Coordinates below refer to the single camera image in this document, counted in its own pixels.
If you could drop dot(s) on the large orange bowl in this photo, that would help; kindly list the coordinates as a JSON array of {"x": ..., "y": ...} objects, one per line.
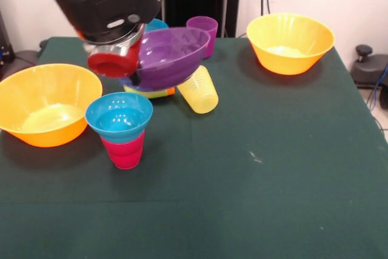
[
  {"x": 291, "y": 62},
  {"x": 18, "y": 101}
]

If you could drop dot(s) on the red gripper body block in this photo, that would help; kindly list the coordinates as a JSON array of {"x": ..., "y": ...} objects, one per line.
[{"x": 109, "y": 65}]

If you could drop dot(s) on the red cup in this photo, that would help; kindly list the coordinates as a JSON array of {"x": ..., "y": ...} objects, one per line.
[{"x": 124, "y": 156}]

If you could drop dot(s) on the black clamp mount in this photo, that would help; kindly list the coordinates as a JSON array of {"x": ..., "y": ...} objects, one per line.
[{"x": 373, "y": 68}]

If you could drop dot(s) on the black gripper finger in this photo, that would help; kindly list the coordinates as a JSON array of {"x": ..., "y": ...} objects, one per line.
[{"x": 135, "y": 79}]

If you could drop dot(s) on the translucent blue bowl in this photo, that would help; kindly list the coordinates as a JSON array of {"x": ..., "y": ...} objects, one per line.
[{"x": 157, "y": 24}]

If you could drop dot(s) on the dark green tablecloth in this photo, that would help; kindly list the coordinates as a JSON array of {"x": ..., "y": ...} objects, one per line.
[{"x": 212, "y": 195}]

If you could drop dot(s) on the orange cup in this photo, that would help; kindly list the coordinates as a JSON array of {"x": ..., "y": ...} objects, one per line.
[{"x": 170, "y": 91}]

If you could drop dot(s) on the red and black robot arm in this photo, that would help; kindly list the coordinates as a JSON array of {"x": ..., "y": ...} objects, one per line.
[{"x": 106, "y": 7}]

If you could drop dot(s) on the green cup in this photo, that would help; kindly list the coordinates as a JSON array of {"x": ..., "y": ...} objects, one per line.
[{"x": 151, "y": 93}]

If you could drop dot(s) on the black equipment rack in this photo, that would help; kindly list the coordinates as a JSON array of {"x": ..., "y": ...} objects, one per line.
[{"x": 6, "y": 43}]

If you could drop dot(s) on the purple bowl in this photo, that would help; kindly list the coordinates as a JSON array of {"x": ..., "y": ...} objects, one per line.
[{"x": 169, "y": 62}]

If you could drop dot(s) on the yellow cup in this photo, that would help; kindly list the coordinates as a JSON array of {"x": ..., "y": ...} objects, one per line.
[{"x": 201, "y": 95}]

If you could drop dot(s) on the light blue opaque bowl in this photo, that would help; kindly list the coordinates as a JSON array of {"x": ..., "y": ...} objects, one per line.
[{"x": 118, "y": 116}]

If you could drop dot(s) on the purple cup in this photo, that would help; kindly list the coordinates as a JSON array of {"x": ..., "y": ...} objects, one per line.
[{"x": 211, "y": 28}]

